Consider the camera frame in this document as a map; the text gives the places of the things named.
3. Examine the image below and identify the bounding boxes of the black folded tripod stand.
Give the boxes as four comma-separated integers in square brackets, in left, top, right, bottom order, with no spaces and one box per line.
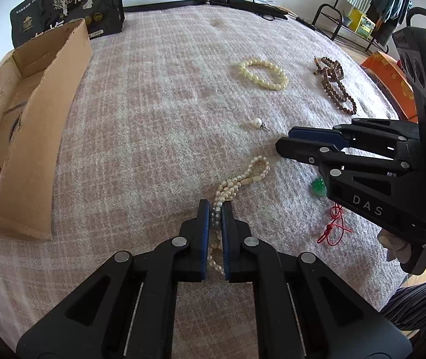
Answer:
[205,0,289,21]

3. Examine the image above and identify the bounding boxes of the black clothes rack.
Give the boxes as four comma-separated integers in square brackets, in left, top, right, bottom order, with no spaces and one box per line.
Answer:
[311,0,389,54]

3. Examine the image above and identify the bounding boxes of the single pearl earring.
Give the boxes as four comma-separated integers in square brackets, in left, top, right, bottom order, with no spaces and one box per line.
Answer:
[251,118,270,131]

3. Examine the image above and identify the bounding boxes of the white pearl necklace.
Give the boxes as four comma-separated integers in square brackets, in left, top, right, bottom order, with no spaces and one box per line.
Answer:
[206,155,271,276]

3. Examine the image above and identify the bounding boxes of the yellow green box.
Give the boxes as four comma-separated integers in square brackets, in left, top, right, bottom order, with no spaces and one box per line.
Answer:
[348,8,375,39]

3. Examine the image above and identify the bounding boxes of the brown wooden bead mala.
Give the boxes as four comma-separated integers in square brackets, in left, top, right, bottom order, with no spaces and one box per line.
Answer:
[314,57,357,116]

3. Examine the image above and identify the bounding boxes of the black ring light cable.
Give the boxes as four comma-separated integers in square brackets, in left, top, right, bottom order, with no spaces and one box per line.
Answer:
[252,0,321,31]

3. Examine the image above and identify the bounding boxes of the open cardboard box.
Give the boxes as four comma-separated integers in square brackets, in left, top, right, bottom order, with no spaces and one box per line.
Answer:
[0,19,93,240]

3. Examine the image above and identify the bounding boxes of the beige plaid blanket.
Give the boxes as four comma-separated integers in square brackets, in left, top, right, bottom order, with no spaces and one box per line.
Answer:
[0,6,404,348]

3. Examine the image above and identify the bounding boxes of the orange covered bench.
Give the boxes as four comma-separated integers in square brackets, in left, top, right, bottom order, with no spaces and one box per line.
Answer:
[361,51,418,122]

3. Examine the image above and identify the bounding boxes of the green pendant red cord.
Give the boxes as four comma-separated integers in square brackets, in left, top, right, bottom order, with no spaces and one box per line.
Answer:
[309,177,354,247]

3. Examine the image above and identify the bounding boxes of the cream bead bracelet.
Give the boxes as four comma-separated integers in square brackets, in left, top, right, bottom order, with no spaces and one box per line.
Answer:
[239,57,289,92]

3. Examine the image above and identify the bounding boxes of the black snack bag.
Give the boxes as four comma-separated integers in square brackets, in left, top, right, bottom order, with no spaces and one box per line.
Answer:
[10,0,124,48]

